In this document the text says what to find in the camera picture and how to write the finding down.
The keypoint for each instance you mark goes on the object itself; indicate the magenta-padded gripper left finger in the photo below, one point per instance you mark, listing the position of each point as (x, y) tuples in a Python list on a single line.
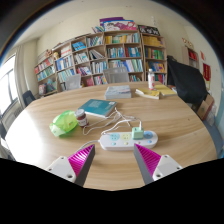
[(62, 166)]

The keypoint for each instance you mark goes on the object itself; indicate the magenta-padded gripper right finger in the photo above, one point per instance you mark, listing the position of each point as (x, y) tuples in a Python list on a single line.
[(166, 165)]

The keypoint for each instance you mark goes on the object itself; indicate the small green charger block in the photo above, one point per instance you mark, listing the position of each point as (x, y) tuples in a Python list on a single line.
[(137, 133)]

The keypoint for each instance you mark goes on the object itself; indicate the green plastic bag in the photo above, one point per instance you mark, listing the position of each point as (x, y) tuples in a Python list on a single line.
[(63, 123)]

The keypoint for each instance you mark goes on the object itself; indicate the small red-lidded jar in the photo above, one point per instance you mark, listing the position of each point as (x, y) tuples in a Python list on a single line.
[(81, 118)]

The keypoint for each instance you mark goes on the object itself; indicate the white pastel-socket power strip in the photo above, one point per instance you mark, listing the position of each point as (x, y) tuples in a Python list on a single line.
[(116, 143)]

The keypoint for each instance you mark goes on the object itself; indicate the teal book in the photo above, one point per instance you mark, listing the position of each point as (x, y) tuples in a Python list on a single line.
[(96, 106)]

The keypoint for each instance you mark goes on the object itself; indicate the brown cardboard box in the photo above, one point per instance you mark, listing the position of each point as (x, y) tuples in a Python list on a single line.
[(205, 107)]

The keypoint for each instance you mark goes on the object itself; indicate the yellow open book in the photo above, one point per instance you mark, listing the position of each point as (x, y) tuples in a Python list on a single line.
[(147, 93)]

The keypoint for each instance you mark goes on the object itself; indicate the yellow flat book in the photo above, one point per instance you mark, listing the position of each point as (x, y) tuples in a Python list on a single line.
[(165, 90)]

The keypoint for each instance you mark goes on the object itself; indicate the dark office chair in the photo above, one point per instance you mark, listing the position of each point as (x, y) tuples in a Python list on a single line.
[(28, 98)]

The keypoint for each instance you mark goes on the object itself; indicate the grey mesh chair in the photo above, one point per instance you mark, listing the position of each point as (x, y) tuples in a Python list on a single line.
[(116, 75), (73, 82)]

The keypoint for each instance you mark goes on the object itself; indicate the black cloth cover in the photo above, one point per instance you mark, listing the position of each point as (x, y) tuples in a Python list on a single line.
[(185, 81)]

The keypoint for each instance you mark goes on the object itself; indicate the white bottle with red label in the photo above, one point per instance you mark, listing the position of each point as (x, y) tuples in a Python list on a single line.
[(151, 80)]

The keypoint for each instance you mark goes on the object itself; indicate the grey book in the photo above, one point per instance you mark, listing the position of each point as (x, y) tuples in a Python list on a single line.
[(118, 91)]

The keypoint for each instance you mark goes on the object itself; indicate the window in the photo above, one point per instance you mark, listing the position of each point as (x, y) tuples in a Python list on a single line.
[(7, 83)]

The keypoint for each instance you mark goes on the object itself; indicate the red hanging banner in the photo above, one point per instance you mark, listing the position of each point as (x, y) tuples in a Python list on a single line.
[(206, 71)]

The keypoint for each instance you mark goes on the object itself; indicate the wooden bookshelf unit with books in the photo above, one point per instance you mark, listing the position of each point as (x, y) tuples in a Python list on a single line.
[(116, 51)]

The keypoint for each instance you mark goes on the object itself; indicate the small wooden wall shelf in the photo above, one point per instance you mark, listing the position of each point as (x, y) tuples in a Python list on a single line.
[(191, 56)]

